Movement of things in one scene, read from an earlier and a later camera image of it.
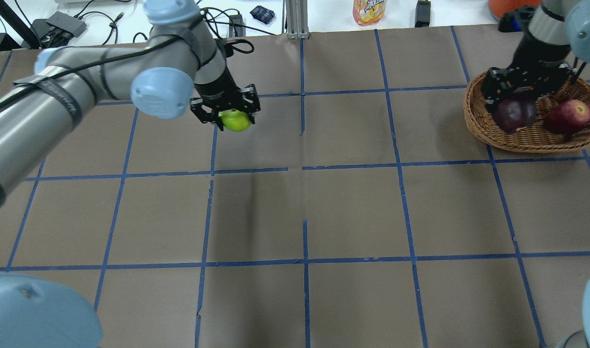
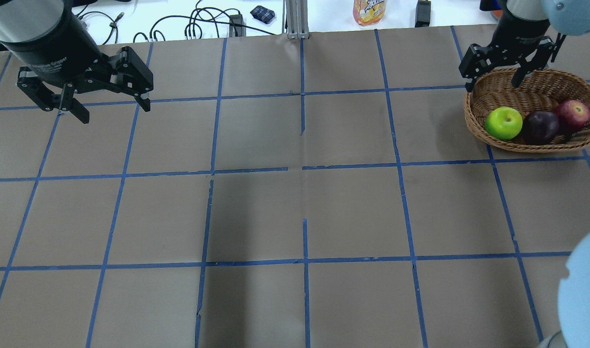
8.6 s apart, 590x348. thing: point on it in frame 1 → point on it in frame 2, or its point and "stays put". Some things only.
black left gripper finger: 204,113 → 28,81
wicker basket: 538,137 stays put
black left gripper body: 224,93 → 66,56
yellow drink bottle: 367,12 stays put
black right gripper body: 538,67 → 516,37
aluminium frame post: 297,23 stays put
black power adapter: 422,14 stays put
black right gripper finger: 495,80 → 477,60
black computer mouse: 264,15 stays put
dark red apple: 512,113 → 539,127
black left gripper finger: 250,101 → 131,76
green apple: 234,120 → 503,123
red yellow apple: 569,116 stays put
